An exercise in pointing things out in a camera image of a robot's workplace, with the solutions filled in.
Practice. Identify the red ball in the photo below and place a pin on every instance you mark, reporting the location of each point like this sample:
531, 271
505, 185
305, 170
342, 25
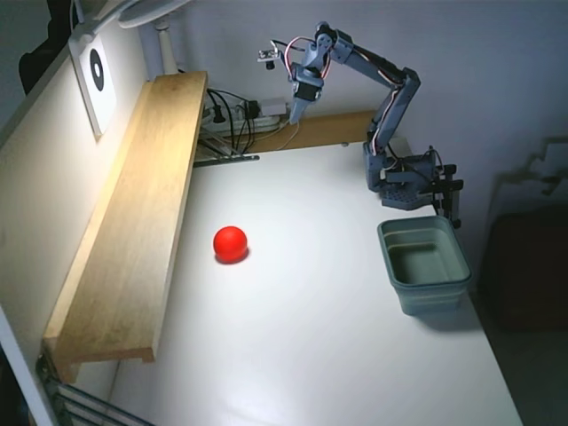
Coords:
230, 244

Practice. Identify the metal shelf frame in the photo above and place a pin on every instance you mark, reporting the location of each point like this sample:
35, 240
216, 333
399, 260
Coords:
89, 401

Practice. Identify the short wooden plank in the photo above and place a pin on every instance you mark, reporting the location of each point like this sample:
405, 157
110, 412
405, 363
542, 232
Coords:
328, 131

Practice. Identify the grey plastic container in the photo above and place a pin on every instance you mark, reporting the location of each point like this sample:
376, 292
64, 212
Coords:
426, 297

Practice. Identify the white wall conduit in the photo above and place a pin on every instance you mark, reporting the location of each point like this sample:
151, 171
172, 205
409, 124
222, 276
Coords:
550, 151

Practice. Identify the long wooden shelf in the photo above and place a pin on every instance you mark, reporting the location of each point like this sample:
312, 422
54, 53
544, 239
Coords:
133, 222

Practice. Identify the small wrist camera board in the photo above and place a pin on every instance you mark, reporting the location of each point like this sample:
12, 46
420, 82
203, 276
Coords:
267, 55

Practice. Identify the blue-grey gripper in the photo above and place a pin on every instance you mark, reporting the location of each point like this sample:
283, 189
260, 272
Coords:
305, 94

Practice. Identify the white desk lamp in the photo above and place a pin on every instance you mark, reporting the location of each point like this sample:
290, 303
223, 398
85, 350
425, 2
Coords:
166, 49

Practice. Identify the black power plug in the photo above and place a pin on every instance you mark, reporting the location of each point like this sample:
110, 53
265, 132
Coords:
251, 108

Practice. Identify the black table clamp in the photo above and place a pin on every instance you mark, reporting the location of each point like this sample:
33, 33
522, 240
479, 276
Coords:
450, 191

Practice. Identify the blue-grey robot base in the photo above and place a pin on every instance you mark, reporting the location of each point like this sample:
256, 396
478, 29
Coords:
406, 195

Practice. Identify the white power adapter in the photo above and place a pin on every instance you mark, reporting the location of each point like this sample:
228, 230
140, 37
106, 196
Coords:
273, 105

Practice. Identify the blue-grey robot arm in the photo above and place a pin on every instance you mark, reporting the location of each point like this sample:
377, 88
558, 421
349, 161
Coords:
368, 66

